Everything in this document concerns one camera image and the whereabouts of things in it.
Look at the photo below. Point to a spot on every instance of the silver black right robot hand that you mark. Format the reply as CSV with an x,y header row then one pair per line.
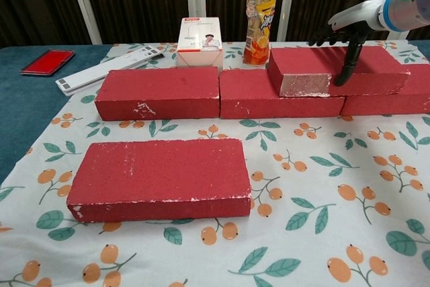
x,y
356,14

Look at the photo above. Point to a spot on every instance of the red brick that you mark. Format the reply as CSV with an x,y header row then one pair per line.
x,y
386,105
248,92
161,88
161,172
309,62

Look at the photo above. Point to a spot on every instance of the yellow-capped iced tea bottle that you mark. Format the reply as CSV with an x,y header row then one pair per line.
x,y
259,21

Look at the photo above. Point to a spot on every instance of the white desk lamp box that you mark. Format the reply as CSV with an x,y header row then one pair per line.
x,y
200,41

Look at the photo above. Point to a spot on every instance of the floral fruit-print tablecloth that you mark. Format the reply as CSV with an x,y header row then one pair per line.
x,y
302,233

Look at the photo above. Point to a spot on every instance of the white flat remote bar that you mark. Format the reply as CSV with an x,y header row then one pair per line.
x,y
107,70

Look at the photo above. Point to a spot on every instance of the red phone in case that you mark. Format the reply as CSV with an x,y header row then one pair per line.
x,y
47,62

